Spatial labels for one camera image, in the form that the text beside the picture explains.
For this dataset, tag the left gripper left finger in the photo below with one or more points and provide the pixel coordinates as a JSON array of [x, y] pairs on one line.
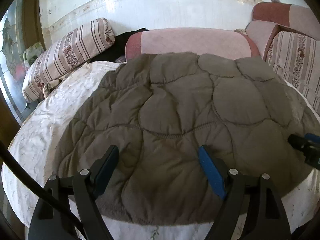
[[67, 206]]

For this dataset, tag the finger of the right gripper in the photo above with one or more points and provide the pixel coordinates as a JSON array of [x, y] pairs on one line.
[[312, 151], [303, 144]]

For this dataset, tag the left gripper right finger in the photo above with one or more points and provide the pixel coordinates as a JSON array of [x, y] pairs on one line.
[[266, 217]]

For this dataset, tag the olive quilted hooded coat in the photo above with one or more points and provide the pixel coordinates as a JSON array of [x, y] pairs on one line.
[[159, 109]]

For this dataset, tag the white patterned bed quilt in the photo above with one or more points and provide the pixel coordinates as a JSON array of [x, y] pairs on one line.
[[34, 146]]

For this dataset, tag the striped floral cushion right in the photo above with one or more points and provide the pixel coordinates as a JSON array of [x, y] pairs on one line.
[[295, 57]]

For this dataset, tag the pink cushion corner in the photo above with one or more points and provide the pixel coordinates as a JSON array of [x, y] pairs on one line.
[[262, 34]]

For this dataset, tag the pink red cushion upper right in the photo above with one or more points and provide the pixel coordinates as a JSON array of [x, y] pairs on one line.
[[294, 17]]

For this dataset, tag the striped floral pillow left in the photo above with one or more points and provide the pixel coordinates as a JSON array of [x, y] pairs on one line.
[[69, 52]]

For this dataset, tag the pink bolster cushion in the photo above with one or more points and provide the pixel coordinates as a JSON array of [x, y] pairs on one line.
[[224, 43]]

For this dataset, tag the black garment behind bolster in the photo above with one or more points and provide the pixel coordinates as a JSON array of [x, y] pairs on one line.
[[117, 49]]

